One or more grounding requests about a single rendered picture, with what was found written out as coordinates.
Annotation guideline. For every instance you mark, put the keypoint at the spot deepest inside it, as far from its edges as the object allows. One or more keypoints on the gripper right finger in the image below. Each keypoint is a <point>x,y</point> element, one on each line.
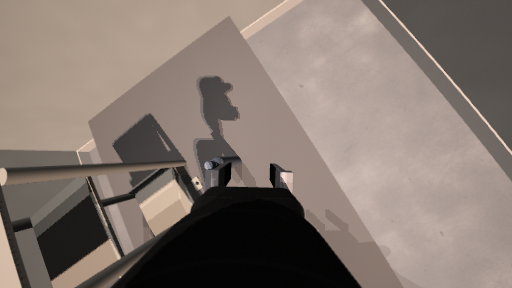
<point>280,178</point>

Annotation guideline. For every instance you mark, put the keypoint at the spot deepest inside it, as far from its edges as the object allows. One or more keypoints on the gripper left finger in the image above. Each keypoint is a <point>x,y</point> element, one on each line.
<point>219,176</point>

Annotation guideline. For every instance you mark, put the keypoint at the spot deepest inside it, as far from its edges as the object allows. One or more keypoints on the black bottle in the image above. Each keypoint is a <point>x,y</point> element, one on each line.
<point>217,161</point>

